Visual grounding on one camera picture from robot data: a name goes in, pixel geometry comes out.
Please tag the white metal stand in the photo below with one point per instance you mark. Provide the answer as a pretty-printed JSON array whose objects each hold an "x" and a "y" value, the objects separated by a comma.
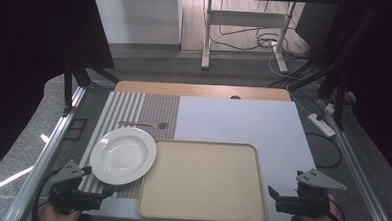
[{"x": 244, "y": 18}]

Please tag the black curtain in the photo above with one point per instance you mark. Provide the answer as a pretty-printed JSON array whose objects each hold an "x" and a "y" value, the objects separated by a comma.
[
  {"x": 26, "y": 49},
  {"x": 379, "y": 65}
]

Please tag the wooden desk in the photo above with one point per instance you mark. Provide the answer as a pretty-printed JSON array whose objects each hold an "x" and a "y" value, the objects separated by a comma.
[{"x": 185, "y": 89}]

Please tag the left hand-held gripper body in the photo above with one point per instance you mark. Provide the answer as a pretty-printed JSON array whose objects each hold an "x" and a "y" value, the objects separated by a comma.
[{"x": 67, "y": 191}]

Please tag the white power strip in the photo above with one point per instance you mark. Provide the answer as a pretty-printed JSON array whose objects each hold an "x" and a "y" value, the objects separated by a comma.
[{"x": 321, "y": 125}]

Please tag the white plate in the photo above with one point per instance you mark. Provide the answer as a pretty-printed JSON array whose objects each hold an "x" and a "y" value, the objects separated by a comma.
[{"x": 123, "y": 155}]

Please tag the person's left hand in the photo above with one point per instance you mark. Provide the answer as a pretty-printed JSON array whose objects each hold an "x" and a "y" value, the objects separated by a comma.
[{"x": 57, "y": 218}]

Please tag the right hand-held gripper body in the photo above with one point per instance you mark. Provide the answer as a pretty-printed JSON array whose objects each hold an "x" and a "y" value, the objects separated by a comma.
[{"x": 308, "y": 200}]

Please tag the striped placemat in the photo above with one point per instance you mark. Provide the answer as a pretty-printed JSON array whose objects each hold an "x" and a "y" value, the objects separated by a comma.
[{"x": 150, "y": 110}]

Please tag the aluminium rail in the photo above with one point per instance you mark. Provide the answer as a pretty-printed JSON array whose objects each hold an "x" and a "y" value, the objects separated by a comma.
[
  {"x": 45, "y": 157},
  {"x": 358, "y": 171}
]

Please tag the beige tray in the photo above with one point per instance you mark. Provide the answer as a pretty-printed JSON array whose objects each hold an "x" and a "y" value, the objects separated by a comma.
[{"x": 202, "y": 181}]

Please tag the silver fork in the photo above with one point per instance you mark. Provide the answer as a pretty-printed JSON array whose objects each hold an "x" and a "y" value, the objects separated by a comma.
[{"x": 140, "y": 124}]

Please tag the black stand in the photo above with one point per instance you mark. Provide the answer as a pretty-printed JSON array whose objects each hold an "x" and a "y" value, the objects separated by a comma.
[
  {"x": 68, "y": 88},
  {"x": 340, "y": 100}
]

